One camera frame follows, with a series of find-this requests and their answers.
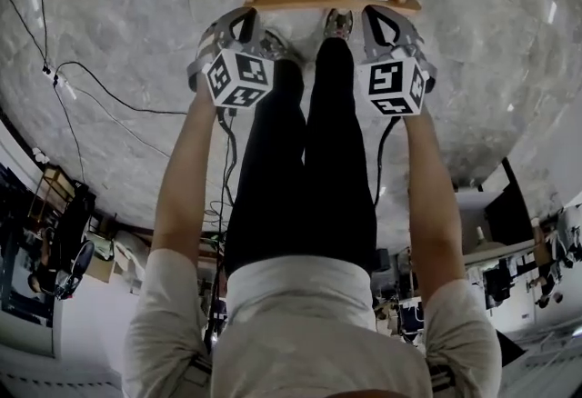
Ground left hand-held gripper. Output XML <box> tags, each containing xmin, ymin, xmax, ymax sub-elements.
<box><xmin>186</xmin><ymin>7</ymin><xmax>277</xmax><ymax>110</ymax></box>

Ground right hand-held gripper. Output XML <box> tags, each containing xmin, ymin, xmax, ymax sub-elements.
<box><xmin>356</xmin><ymin>4</ymin><xmax>438</xmax><ymax>118</ymax></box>

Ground person's right forearm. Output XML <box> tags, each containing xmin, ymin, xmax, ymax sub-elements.
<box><xmin>402</xmin><ymin>107</ymin><xmax>468</xmax><ymax>311</ymax></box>

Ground person's left forearm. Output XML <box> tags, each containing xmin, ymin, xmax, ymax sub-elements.
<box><xmin>149</xmin><ymin>89</ymin><xmax>228</xmax><ymax>268</ymax></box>

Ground person's left gray sneaker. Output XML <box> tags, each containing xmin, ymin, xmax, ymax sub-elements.
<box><xmin>261</xmin><ymin>27</ymin><xmax>296</xmax><ymax>64</ymax></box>

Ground person's gray sneaker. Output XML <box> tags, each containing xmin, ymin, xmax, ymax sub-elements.
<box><xmin>324</xmin><ymin>8</ymin><xmax>355</xmax><ymax>42</ymax></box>
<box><xmin>261</xmin><ymin>27</ymin><xmax>296</xmax><ymax>64</ymax></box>

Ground person's right gray sneaker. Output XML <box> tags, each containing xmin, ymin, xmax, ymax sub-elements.
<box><xmin>324</xmin><ymin>8</ymin><xmax>355</xmax><ymax>42</ymax></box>

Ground person's black trousers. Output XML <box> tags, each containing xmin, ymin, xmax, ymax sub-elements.
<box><xmin>224</xmin><ymin>35</ymin><xmax>379</xmax><ymax>277</ymax></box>

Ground dark wooden side table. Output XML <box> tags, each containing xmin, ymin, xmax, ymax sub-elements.
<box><xmin>481</xmin><ymin>157</ymin><xmax>540</xmax><ymax>247</ymax></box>

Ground black swivel chair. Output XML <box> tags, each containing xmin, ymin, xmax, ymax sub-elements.
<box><xmin>53</xmin><ymin>240</ymin><xmax>96</xmax><ymax>303</ymax></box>

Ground person's light gray T-shirt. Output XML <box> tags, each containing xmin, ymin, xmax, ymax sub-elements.
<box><xmin>122</xmin><ymin>248</ymin><xmax>504</xmax><ymax>398</ymax></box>

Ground left hand-held gripper black cable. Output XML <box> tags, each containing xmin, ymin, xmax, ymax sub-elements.
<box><xmin>216</xmin><ymin>106</ymin><xmax>241</xmax><ymax>261</ymax></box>

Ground hand-held gripper black cable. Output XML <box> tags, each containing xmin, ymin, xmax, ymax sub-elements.
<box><xmin>371</xmin><ymin>115</ymin><xmax>402</xmax><ymax>209</ymax></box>
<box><xmin>216</xmin><ymin>106</ymin><xmax>241</xmax><ymax>261</ymax></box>

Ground right hand-held gripper black cable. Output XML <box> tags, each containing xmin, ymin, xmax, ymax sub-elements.
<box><xmin>371</xmin><ymin>115</ymin><xmax>402</xmax><ymax>209</ymax></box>

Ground thin black floor cable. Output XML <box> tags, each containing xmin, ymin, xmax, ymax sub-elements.
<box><xmin>0</xmin><ymin>0</ymin><xmax>50</xmax><ymax>73</ymax></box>

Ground wooden frame rack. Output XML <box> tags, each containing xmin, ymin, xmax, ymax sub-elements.
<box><xmin>29</xmin><ymin>162</ymin><xmax>76</xmax><ymax>220</ymax></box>

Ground gray backpack strap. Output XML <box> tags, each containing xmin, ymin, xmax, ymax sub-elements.
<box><xmin>186</xmin><ymin>353</ymin><xmax>214</xmax><ymax>391</ymax></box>
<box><xmin>426</xmin><ymin>363</ymin><xmax>457</xmax><ymax>393</ymax></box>

